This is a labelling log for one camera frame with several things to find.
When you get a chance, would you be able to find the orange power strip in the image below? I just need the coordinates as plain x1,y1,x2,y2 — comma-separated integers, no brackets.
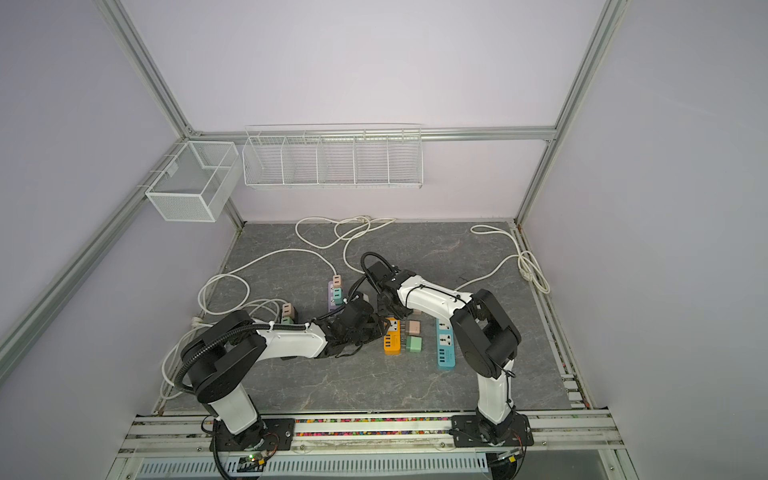
383,318,401,356

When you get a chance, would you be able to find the teal power strip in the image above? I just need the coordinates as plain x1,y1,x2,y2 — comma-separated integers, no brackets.
436,319,456,370

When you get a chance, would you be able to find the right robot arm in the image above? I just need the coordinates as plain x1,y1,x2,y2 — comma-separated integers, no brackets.
360,252,522,444

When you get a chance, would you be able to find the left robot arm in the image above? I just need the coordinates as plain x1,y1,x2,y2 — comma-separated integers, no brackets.
173,296,390,435

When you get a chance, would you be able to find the purple power strip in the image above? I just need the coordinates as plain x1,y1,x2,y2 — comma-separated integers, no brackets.
328,281,344,312

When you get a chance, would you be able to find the white mesh box basket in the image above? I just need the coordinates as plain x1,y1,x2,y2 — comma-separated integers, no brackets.
146,141,243,223

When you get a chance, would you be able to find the white cable of orange strip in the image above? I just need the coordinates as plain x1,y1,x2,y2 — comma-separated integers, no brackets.
333,217,397,278

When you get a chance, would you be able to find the white cable of purple strip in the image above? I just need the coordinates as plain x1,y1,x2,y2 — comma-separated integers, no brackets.
197,215,373,319

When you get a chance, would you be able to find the white cable of teal strip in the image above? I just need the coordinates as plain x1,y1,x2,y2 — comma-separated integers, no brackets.
454,224,551,295

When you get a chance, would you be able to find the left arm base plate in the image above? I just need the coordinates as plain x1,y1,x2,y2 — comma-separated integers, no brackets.
209,418,296,452

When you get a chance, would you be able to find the white wire wall basket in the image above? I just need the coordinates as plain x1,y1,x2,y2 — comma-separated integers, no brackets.
241,123,424,189

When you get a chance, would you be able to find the white cable of black strip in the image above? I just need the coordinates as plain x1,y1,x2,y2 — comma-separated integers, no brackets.
159,272,289,402

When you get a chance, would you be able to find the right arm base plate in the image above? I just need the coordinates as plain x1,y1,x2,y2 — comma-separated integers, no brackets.
449,411,534,448

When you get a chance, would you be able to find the white vented cable duct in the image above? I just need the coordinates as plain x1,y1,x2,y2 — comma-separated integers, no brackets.
136,452,490,479

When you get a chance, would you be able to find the aluminium front rail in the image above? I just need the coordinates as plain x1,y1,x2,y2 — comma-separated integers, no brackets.
117,410,625,458

